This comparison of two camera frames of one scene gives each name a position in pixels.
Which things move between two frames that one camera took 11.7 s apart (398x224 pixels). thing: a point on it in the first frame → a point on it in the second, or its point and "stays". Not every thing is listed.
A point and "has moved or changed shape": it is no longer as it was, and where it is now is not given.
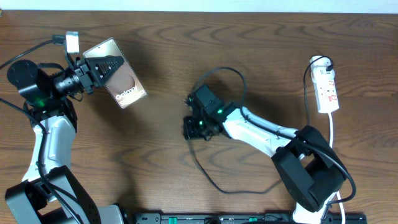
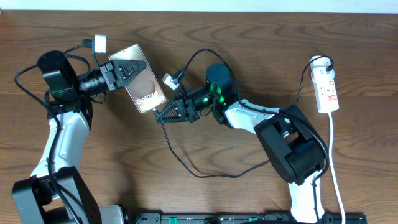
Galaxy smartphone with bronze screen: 122,84 has moved or changed shape
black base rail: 328,218 stays
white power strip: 324,83 stays
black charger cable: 309,63 → 330,68
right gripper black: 189,132 → 190,114
